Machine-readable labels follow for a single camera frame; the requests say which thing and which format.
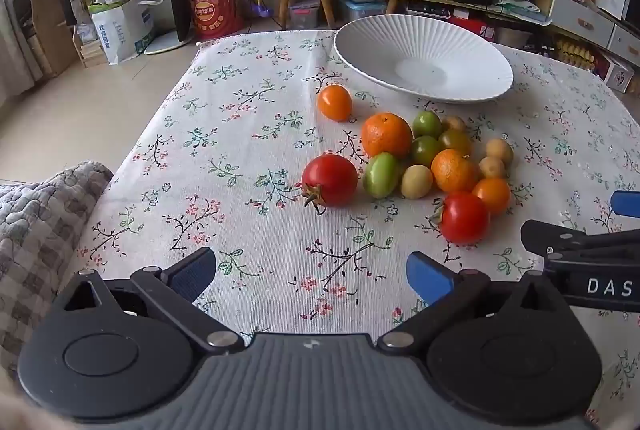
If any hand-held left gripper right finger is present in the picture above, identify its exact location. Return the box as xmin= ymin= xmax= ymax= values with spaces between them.
xmin=376 ymin=251 xmax=566 ymax=355

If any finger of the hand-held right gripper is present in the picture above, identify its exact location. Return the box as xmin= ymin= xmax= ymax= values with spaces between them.
xmin=611 ymin=190 xmax=640 ymax=217
xmin=520 ymin=220 xmax=640 ymax=263

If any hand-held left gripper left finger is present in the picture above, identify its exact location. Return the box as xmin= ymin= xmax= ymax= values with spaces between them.
xmin=64 ymin=247 xmax=246 ymax=355

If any orange tomato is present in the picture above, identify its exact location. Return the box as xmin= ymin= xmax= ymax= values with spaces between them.
xmin=471 ymin=177 xmax=512 ymax=217
xmin=317 ymin=84 xmax=353 ymax=121

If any red tomato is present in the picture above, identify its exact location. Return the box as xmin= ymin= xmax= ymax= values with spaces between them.
xmin=301 ymin=153 xmax=359 ymax=217
xmin=432 ymin=192 xmax=491 ymax=245

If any yellow green plum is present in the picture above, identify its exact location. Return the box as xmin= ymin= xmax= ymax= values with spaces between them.
xmin=400 ymin=165 xmax=434 ymax=200

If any small mandarin orange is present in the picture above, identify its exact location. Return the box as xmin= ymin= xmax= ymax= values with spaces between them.
xmin=430 ymin=149 xmax=481 ymax=193

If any light green plum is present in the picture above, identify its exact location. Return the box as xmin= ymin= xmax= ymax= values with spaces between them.
xmin=411 ymin=110 xmax=443 ymax=139
xmin=363 ymin=152 xmax=401 ymax=199

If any dark green tomato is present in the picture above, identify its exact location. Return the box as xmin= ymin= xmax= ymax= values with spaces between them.
xmin=410 ymin=136 xmax=442 ymax=168

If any olive amber tomato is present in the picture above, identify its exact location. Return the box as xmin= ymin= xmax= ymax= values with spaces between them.
xmin=439 ymin=128 xmax=473 ymax=157

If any large orange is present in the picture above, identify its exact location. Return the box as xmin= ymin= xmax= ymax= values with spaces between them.
xmin=361 ymin=112 xmax=414 ymax=159

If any white ribbed plate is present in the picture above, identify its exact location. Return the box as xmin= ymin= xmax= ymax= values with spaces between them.
xmin=333 ymin=14 xmax=515 ymax=104

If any floral tablecloth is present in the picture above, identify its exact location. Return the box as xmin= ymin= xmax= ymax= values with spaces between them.
xmin=59 ymin=30 xmax=640 ymax=430

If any yellow egg carton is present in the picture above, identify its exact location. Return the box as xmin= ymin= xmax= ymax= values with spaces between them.
xmin=556 ymin=38 xmax=598 ymax=70

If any grey checked quilt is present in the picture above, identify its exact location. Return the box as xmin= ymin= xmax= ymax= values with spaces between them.
xmin=0 ymin=161 xmax=115 ymax=381

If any low wooden stand with drawers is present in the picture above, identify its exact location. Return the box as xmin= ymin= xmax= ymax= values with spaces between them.
xmin=447 ymin=0 xmax=640 ymax=65

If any white paper bag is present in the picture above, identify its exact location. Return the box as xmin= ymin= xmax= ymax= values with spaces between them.
xmin=89 ymin=0 xmax=166 ymax=66

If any black panel on white base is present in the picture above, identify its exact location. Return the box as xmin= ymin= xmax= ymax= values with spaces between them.
xmin=145 ymin=0 xmax=201 ymax=55

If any red snack bucket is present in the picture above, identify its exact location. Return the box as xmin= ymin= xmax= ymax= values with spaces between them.
xmin=179 ymin=0 xmax=246 ymax=43

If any blue lidded storage box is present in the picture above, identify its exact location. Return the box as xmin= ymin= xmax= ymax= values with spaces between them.
xmin=337 ymin=0 xmax=388 ymax=26

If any clear storage box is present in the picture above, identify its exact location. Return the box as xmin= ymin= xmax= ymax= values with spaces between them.
xmin=287 ymin=0 xmax=322 ymax=30

